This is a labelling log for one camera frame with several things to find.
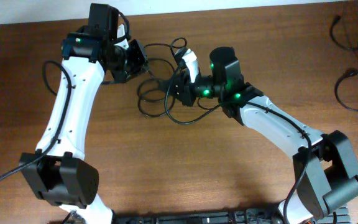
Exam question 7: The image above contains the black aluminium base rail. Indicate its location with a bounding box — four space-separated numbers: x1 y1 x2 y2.
60 202 352 224

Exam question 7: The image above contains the black cable bundle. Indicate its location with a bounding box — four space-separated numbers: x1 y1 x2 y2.
103 37 223 126

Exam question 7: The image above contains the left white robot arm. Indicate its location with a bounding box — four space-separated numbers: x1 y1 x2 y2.
19 3 148 223

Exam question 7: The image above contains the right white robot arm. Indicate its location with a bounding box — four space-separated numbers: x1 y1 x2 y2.
162 47 358 223

